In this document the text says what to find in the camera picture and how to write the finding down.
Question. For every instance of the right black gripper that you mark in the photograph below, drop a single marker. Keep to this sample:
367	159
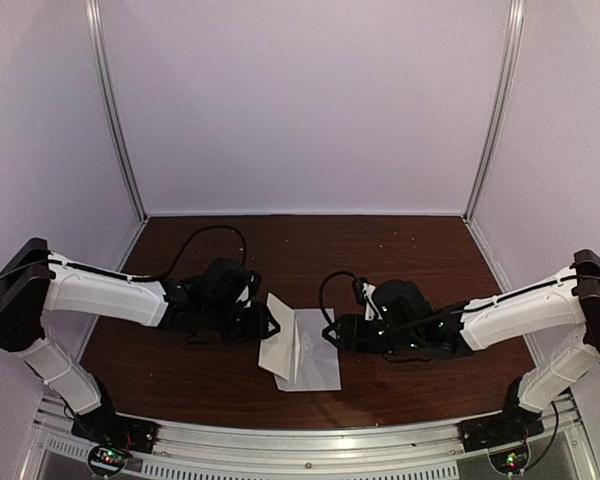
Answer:
351	337

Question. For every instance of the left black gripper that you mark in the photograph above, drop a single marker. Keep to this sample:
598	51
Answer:
258	330

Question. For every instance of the white letter sheet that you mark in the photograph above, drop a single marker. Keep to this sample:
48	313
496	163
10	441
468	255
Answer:
280	353

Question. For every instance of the grey envelope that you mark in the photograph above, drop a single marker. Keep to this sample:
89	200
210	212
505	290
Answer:
317	365

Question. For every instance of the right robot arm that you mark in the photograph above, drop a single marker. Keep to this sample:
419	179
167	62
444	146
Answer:
398	319

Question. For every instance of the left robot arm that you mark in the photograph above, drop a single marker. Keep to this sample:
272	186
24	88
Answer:
37	280

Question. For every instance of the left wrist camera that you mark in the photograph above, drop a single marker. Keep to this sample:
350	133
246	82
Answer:
251	288

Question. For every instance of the front aluminium rail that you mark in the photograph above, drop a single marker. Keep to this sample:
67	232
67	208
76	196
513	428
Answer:
430	450

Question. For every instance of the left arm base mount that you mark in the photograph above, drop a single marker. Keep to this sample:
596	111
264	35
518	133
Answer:
113	448

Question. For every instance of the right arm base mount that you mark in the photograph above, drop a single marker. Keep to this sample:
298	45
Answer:
506	441

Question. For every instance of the right aluminium frame post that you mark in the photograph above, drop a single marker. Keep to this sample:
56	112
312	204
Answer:
509	60

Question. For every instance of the aluminium frame post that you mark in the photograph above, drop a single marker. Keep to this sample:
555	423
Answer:
103	70
509	60

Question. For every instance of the left aluminium frame post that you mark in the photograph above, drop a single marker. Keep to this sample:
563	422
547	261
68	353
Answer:
103	70

